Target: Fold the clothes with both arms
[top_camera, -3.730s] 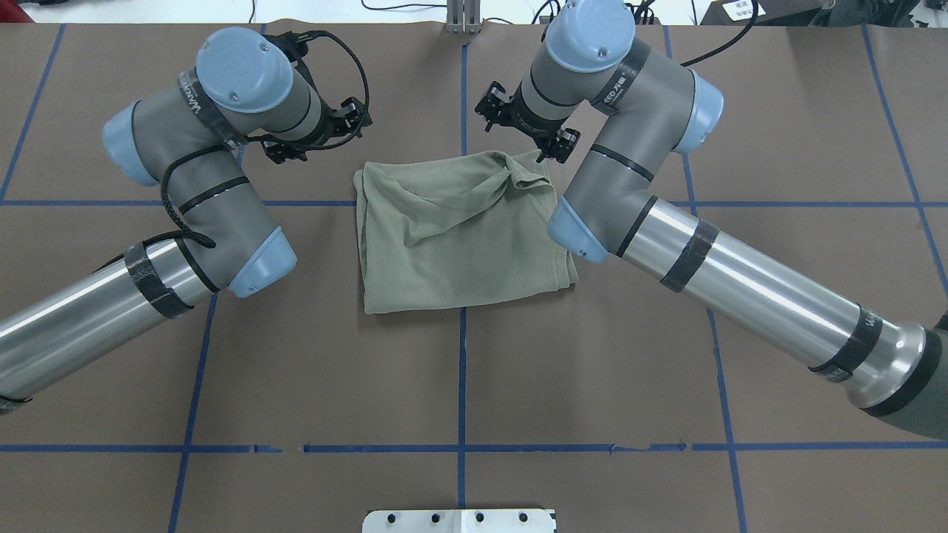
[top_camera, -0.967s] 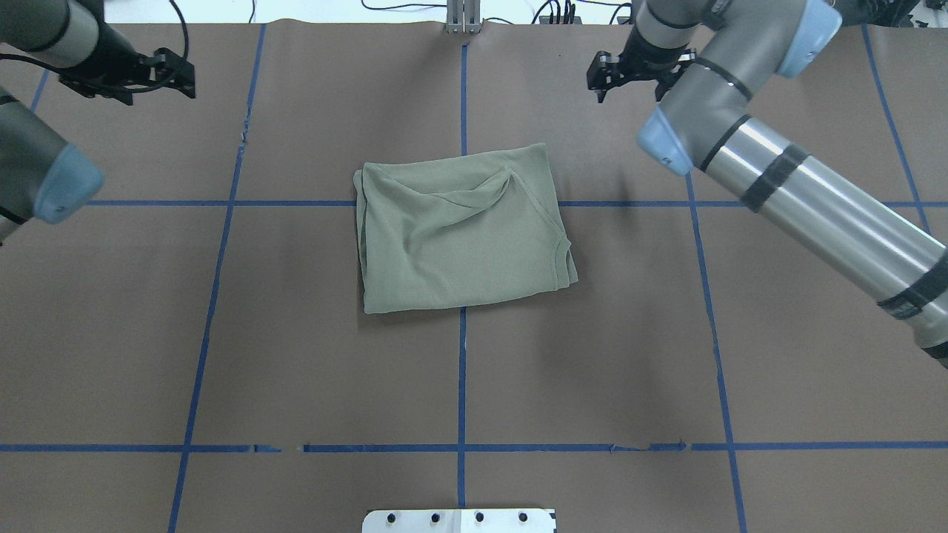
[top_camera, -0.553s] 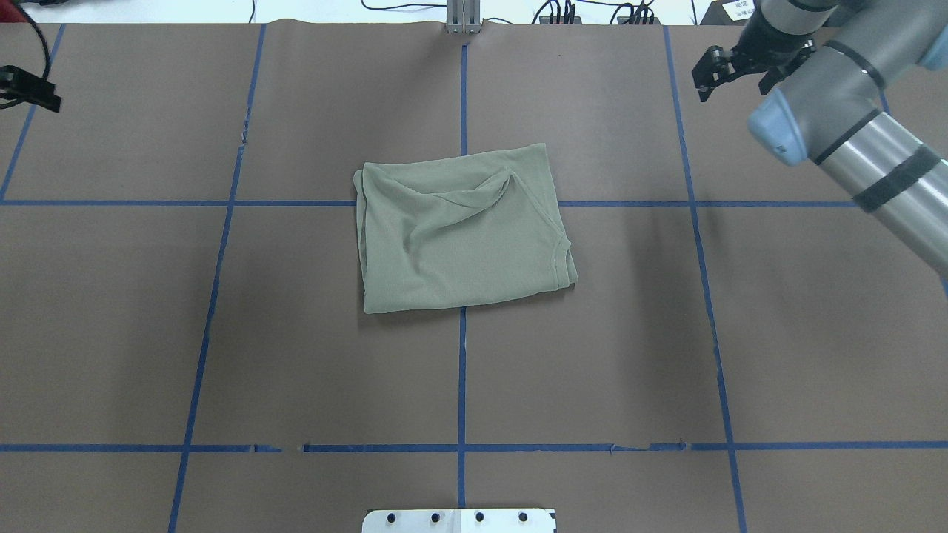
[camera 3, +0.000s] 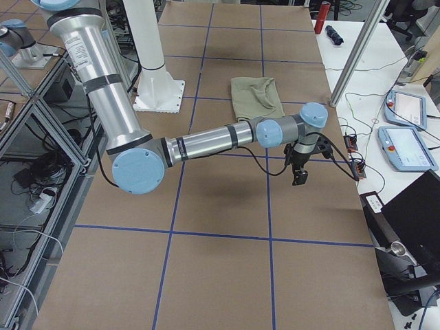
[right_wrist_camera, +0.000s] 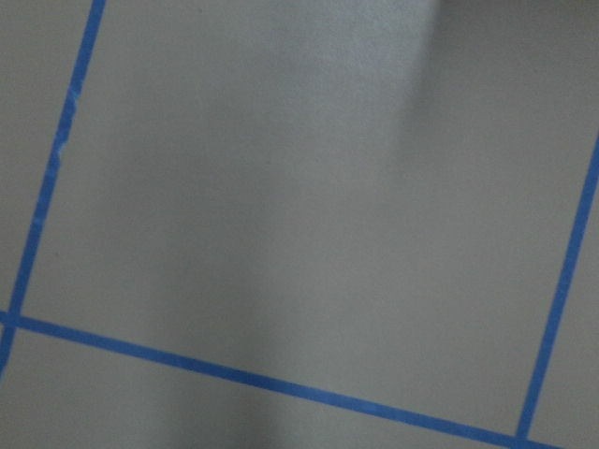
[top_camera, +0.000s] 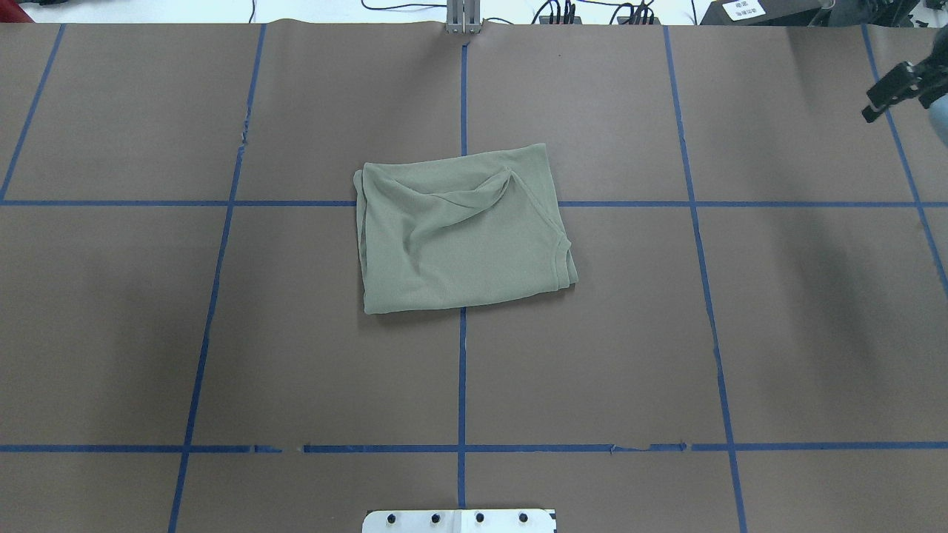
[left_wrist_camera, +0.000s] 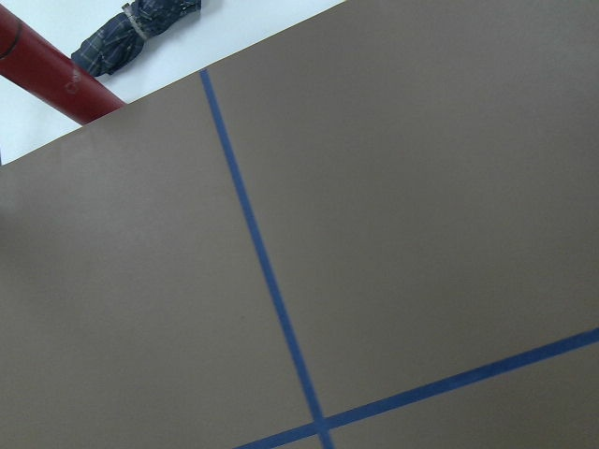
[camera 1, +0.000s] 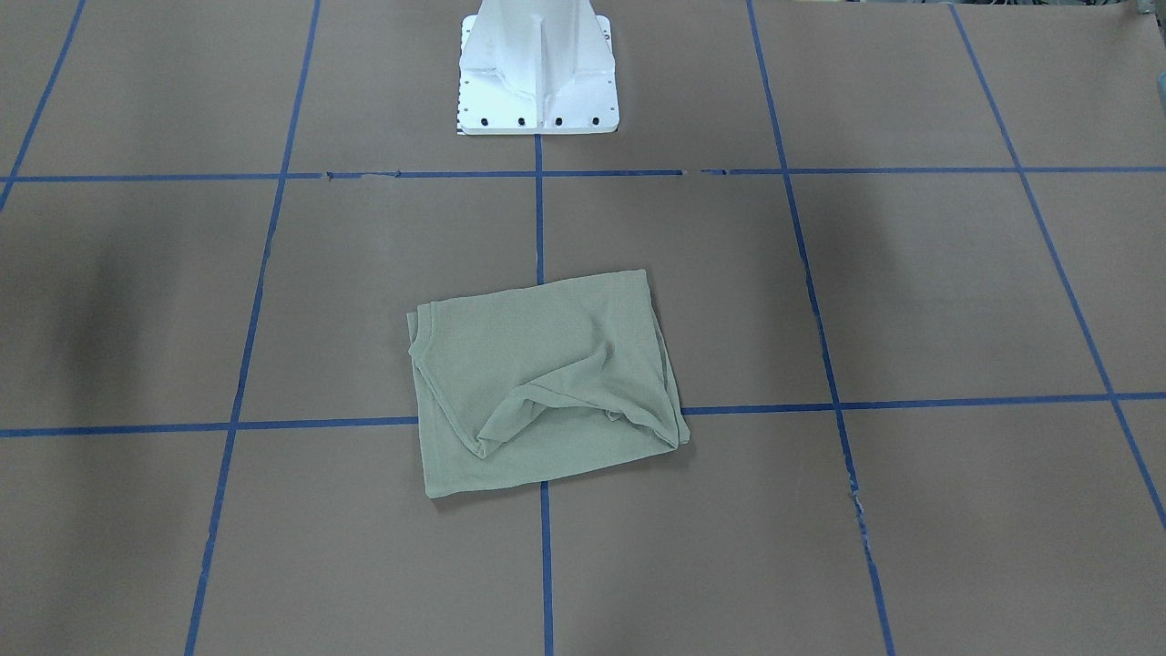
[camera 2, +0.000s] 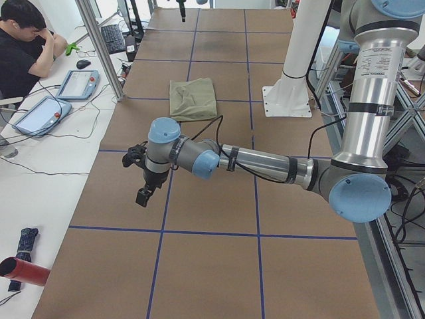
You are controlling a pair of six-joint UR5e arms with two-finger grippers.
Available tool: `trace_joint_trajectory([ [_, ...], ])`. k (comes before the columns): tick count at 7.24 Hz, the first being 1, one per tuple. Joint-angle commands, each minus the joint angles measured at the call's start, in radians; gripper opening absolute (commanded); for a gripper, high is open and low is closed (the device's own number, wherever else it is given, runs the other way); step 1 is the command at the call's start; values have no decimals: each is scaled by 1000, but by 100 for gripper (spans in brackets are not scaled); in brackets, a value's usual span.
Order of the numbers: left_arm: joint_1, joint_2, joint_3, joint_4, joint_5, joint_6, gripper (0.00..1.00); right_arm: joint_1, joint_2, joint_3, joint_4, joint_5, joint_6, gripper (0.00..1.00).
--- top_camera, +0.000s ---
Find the black box with label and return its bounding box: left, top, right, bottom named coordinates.
left=698, top=1, right=823, bottom=27

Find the olive green long-sleeve shirt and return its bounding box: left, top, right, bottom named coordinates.
left=353, top=143, right=578, bottom=315

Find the aluminium frame post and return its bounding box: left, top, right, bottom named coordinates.
left=446, top=0, right=483, bottom=35

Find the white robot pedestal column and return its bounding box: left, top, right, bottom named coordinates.
left=361, top=509, right=558, bottom=532

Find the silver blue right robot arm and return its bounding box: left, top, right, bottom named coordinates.
left=861, top=27, right=947, bottom=145

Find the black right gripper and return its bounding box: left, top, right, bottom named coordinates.
left=862, top=30, right=947, bottom=124

